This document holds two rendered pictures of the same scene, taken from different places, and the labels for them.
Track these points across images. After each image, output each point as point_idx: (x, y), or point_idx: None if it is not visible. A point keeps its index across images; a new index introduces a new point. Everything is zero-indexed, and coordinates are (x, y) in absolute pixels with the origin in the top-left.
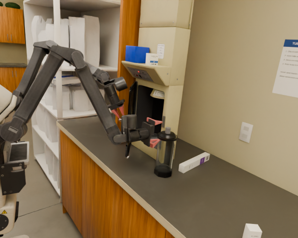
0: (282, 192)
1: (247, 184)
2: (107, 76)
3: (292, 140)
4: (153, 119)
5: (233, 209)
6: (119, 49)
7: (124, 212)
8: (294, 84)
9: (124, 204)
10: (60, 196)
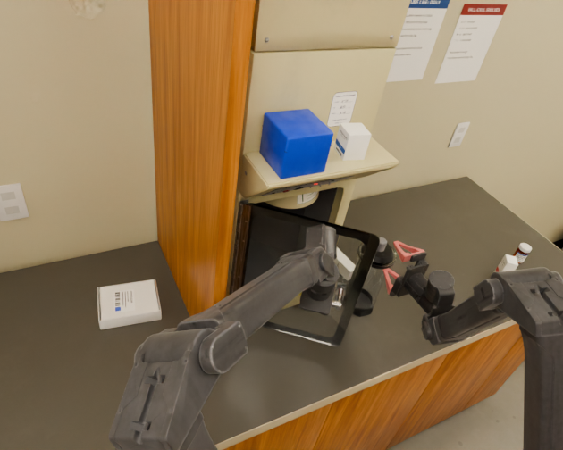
0: (392, 199)
1: (379, 220)
2: (328, 256)
3: (390, 135)
4: (417, 252)
5: (437, 259)
6: (233, 154)
7: (361, 403)
8: (403, 63)
9: (365, 395)
10: None
